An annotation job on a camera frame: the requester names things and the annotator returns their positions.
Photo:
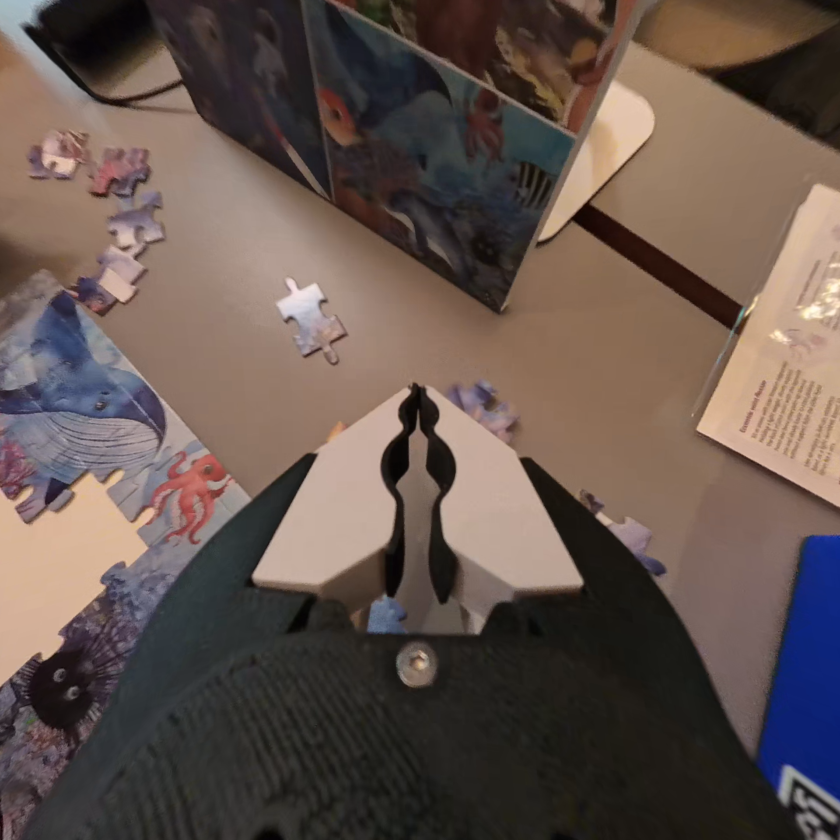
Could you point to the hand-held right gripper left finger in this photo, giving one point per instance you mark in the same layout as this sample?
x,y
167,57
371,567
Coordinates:
x,y
321,525

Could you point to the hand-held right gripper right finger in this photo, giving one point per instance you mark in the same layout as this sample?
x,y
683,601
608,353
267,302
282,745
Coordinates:
x,y
512,525

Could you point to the light blue puzzle piece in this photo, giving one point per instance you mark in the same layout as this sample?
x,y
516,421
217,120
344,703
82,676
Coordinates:
x,y
386,617

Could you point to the sea animal jigsaw puzzle board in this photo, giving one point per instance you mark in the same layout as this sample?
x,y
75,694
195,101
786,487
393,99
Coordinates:
x,y
65,394

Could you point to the purple white puzzle piece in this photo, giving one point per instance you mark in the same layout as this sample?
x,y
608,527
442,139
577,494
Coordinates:
x,y
633,535

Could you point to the instruction sheet in clear sleeve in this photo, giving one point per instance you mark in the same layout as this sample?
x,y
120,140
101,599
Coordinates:
x,y
787,367

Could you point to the blue plastic bin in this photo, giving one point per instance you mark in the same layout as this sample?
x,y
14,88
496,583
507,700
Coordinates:
x,y
807,656

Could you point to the row of loose jigsaw pieces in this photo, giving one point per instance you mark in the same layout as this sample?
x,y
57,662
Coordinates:
x,y
134,223

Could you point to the illustrated puzzle box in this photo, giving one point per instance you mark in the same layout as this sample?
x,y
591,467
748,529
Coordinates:
x,y
426,164

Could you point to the white stand with flat base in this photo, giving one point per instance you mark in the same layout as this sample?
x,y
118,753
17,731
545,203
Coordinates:
x,y
617,131

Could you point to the tan side table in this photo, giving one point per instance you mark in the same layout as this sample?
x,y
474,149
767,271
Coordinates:
x,y
722,33

